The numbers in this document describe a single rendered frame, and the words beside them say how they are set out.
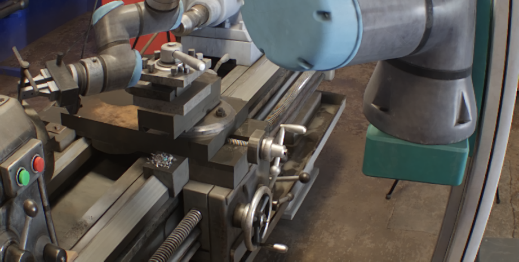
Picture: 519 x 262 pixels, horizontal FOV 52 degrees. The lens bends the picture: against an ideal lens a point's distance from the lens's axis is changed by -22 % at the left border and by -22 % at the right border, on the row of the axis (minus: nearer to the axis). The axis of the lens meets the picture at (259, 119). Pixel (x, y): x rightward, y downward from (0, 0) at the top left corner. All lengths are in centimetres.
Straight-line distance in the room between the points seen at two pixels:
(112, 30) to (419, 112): 88
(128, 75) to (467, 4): 92
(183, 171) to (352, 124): 243
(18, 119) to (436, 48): 74
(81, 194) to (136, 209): 35
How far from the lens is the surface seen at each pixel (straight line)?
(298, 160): 284
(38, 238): 118
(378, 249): 298
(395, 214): 326
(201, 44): 266
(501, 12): 94
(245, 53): 260
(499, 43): 95
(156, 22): 154
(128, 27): 152
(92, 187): 202
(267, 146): 189
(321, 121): 320
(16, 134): 110
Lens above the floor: 176
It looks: 25 degrees down
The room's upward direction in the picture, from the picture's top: 2 degrees clockwise
